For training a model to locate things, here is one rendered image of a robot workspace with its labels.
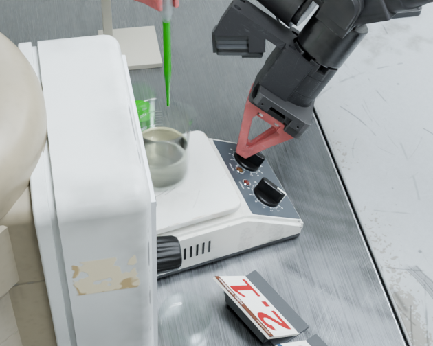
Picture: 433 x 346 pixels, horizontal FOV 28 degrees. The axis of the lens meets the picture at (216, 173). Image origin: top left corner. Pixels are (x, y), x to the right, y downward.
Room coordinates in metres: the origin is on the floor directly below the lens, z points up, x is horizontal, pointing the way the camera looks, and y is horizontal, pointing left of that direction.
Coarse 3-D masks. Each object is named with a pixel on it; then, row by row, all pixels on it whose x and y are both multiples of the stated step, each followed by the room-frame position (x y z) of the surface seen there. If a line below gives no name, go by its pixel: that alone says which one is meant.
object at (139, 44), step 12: (108, 0) 0.90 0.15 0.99; (108, 12) 0.90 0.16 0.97; (108, 24) 0.90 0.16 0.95; (120, 36) 0.93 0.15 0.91; (132, 36) 0.93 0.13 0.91; (144, 36) 0.93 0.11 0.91; (156, 36) 0.93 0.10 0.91; (120, 48) 0.90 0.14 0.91; (132, 48) 0.90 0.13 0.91; (144, 48) 0.91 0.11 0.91; (156, 48) 0.91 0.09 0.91; (132, 60) 0.88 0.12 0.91; (144, 60) 0.88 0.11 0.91; (156, 60) 0.88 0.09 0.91
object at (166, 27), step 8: (168, 24) 0.61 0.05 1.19; (168, 32) 0.61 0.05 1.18; (168, 40) 0.61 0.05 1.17; (168, 48) 0.61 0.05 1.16; (168, 56) 0.61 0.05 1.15; (168, 64) 0.61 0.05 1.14; (168, 72) 0.61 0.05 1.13; (168, 80) 0.61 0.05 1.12; (168, 88) 0.61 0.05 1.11; (168, 96) 0.61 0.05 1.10; (168, 104) 0.61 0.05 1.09
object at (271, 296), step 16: (256, 272) 0.55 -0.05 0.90; (224, 288) 0.50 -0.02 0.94; (256, 288) 0.53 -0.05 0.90; (272, 288) 0.53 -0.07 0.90; (240, 304) 0.48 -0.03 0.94; (272, 304) 0.51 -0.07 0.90; (288, 304) 0.51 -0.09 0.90; (288, 320) 0.49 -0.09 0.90; (272, 336) 0.45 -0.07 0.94; (288, 336) 0.47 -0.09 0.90
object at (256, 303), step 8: (224, 280) 0.51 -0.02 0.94; (232, 280) 0.52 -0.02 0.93; (240, 280) 0.53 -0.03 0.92; (232, 288) 0.50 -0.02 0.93; (240, 288) 0.51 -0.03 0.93; (248, 288) 0.52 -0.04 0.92; (240, 296) 0.50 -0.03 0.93; (248, 296) 0.50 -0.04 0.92; (256, 296) 0.51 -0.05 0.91; (248, 304) 0.49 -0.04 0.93; (256, 304) 0.49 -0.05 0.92; (264, 304) 0.50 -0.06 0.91; (256, 312) 0.48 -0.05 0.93; (264, 312) 0.48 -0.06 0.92; (272, 312) 0.49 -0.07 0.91; (264, 320) 0.47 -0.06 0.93; (272, 320) 0.48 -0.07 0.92; (280, 320) 0.48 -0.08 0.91; (272, 328) 0.46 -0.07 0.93; (280, 328) 0.47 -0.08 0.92; (288, 328) 0.47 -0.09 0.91
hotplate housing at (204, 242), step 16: (240, 192) 0.61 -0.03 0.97; (240, 208) 0.58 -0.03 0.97; (192, 224) 0.56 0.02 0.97; (208, 224) 0.56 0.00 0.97; (224, 224) 0.56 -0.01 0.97; (240, 224) 0.57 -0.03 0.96; (256, 224) 0.58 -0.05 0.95; (272, 224) 0.58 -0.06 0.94; (288, 224) 0.59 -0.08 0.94; (192, 240) 0.54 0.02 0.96; (208, 240) 0.55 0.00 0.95; (224, 240) 0.56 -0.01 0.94; (240, 240) 0.57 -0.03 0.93; (256, 240) 0.58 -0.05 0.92; (272, 240) 0.59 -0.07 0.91; (192, 256) 0.54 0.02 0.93; (208, 256) 0.55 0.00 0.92; (224, 256) 0.56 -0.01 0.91; (176, 272) 0.54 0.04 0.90
